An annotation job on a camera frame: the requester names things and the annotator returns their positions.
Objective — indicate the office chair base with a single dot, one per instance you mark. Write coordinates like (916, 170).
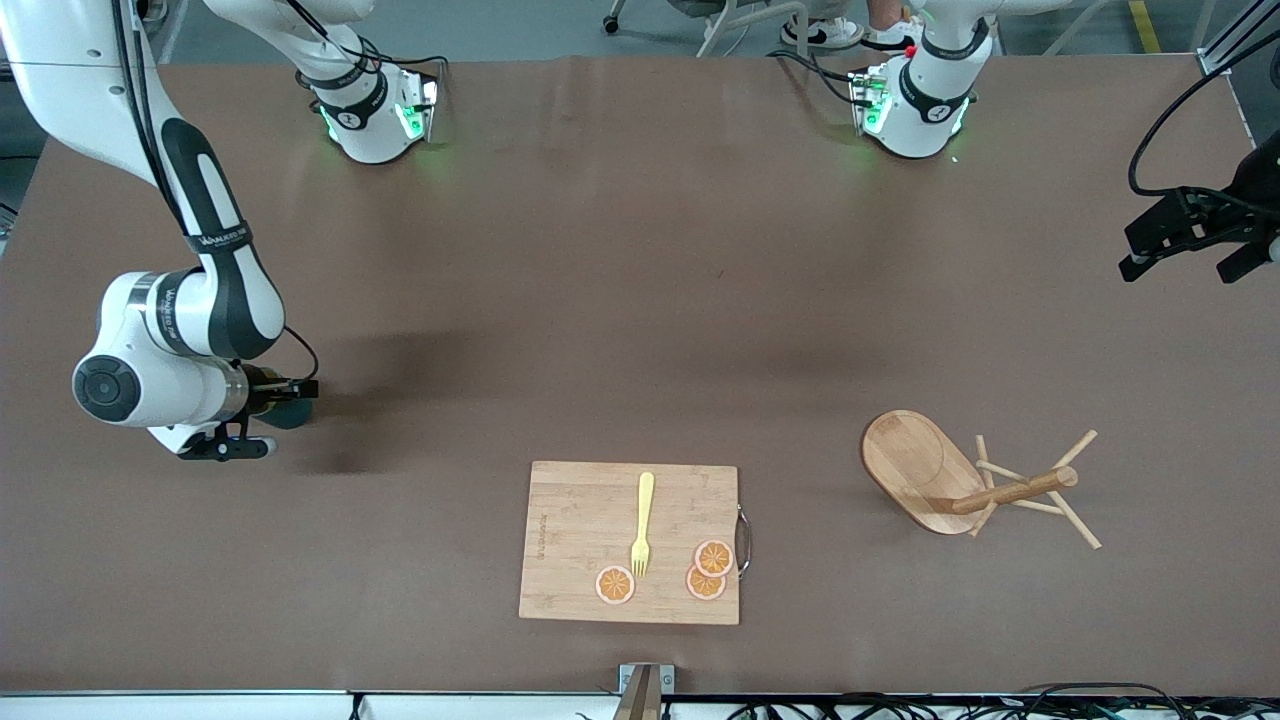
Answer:
(612, 24)

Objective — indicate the metal bracket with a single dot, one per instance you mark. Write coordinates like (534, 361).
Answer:
(645, 690)

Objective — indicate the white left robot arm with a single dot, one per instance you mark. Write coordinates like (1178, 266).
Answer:
(915, 130)

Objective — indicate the white table edge rail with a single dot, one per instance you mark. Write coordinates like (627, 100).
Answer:
(200, 707)

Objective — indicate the aluminium frame post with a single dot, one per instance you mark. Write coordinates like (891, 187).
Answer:
(1213, 62)

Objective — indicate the bare lower leg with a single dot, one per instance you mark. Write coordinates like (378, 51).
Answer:
(882, 10)

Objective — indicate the toy orange slice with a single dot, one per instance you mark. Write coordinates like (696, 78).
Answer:
(703, 588)
(615, 585)
(714, 558)

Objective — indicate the dark teal cup yellow inside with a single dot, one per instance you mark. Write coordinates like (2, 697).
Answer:
(290, 415)

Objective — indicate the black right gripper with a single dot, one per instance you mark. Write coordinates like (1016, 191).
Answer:
(268, 399)

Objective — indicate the white sneaker black logo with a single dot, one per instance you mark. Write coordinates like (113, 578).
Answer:
(825, 35)

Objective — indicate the yellow plastic fork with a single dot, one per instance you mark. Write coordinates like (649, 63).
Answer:
(645, 500)

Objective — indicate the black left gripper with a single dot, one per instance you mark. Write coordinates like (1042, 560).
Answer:
(1256, 190)

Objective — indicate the wooden mug rack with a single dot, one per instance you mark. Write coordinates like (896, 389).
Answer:
(905, 460)

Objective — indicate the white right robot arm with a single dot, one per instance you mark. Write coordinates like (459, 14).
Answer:
(60, 80)

